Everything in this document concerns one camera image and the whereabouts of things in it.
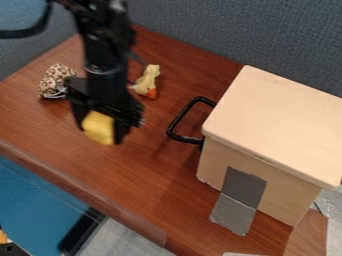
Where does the grey tape strip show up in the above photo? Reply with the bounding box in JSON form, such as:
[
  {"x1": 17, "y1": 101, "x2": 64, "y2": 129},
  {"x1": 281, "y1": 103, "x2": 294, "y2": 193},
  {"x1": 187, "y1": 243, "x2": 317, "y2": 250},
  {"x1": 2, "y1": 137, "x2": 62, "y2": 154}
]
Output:
[{"x1": 208, "y1": 165, "x2": 269, "y2": 237}]

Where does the drawer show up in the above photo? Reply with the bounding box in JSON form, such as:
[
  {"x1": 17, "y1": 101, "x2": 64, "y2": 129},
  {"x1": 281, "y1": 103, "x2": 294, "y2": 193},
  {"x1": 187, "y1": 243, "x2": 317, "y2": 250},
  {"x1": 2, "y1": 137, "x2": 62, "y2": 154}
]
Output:
[{"x1": 165, "y1": 96, "x2": 218, "y2": 146}]

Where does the yellow plush duck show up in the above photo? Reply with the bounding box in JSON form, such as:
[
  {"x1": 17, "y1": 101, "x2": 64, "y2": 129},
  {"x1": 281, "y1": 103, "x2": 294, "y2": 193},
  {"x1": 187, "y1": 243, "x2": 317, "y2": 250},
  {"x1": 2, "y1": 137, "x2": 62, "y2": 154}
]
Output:
[{"x1": 129, "y1": 63, "x2": 162, "y2": 100}]

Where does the black cable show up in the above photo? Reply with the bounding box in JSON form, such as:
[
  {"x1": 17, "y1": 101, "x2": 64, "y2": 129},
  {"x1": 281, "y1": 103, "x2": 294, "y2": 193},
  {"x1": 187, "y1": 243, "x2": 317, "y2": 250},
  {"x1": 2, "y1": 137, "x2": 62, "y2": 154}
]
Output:
[{"x1": 0, "y1": 0, "x2": 54, "y2": 40}]

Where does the cabinet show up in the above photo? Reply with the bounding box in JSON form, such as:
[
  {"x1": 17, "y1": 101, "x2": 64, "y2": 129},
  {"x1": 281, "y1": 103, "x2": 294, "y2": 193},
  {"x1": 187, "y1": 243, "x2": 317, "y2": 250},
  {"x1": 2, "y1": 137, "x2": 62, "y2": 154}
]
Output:
[{"x1": 195, "y1": 64, "x2": 342, "y2": 228}]

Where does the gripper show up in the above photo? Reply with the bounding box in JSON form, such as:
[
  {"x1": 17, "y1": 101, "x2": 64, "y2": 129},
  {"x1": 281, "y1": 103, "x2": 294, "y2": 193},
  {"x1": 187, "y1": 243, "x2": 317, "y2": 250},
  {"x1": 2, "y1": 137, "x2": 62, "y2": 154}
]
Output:
[{"x1": 62, "y1": 69, "x2": 147, "y2": 145}]

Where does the leopard print plush toy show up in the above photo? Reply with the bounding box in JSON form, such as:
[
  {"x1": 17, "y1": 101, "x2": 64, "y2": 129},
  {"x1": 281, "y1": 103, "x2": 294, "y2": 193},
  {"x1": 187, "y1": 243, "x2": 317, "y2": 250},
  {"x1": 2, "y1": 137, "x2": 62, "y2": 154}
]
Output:
[{"x1": 36, "y1": 63, "x2": 78, "y2": 101}]

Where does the yellow toy bell pepper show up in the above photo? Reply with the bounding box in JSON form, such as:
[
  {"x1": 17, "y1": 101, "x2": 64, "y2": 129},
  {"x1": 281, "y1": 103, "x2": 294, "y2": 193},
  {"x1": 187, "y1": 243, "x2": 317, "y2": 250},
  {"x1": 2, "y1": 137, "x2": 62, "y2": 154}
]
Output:
[{"x1": 80, "y1": 110, "x2": 117, "y2": 147}]

